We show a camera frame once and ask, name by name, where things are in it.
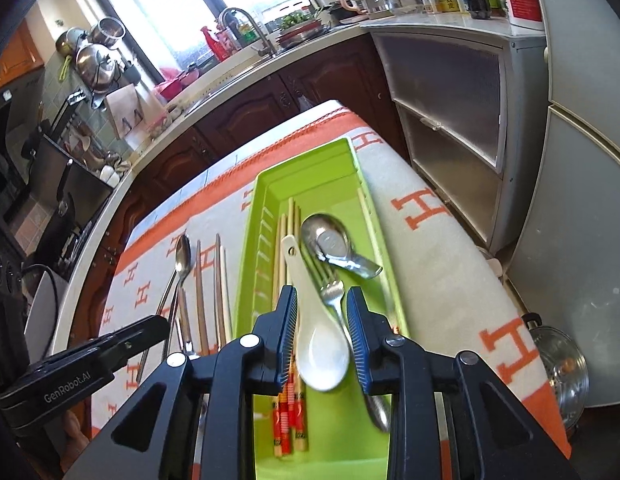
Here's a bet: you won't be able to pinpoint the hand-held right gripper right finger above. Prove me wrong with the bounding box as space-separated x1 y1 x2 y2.
345 287 580 480

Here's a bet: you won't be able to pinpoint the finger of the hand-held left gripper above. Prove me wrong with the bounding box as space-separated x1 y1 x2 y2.
89 315 171 372

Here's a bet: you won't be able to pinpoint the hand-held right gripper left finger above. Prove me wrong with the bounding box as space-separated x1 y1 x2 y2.
62 285 298 480

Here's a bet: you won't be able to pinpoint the white ceramic spoon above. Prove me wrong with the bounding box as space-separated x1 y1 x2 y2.
281 234 351 392

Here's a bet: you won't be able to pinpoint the metal fork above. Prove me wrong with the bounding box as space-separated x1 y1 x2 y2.
315 260 393 433

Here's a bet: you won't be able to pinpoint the short wide metal spoon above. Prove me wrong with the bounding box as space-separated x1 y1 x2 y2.
301 212 383 281

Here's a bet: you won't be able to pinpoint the green plastic tray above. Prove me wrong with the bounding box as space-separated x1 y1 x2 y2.
235 136 411 480

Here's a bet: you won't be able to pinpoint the orange beige printed blanket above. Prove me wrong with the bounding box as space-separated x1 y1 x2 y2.
90 105 575 461

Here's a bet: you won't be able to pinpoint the reflective steel panel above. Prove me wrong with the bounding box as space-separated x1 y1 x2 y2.
35 135 116 261

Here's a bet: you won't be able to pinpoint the steel pot glass lid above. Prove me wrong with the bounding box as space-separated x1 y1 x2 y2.
522 312 590 431

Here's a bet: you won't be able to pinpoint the pale cutting board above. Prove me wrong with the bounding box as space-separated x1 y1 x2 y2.
106 82 163 141

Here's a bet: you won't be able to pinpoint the dark wooden kitchen cabinets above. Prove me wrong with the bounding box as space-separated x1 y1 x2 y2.
85 35 411 341

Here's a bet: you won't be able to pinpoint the silver cabinet frosted doors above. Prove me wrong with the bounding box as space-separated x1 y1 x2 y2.
362 22 548 256

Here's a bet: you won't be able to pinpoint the pink basin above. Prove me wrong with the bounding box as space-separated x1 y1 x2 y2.
155 67 201 101

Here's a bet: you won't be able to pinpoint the grey refrigerator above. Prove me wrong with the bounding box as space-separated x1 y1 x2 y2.
504 0 620 408

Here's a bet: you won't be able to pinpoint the large hanging steel pot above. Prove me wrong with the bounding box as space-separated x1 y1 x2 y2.
75 42 118 93

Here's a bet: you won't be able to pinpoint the red spray bottle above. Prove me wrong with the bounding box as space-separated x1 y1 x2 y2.
201 25 231 61

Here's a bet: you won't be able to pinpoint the small hanging steel pot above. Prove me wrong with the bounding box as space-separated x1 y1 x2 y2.
55 29 88 58
90 16 127 46

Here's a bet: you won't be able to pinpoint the chrome kitchen faucet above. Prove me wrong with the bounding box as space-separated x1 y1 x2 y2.
217 7 278 58

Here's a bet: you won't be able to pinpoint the steel colander with greens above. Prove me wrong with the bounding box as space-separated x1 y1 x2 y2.
277 10 331 46

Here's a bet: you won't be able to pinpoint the kitchen window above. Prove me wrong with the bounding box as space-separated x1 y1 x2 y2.
85 0 321 91

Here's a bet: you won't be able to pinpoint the dark glass jar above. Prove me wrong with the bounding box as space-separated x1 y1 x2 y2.
460 0 492 20

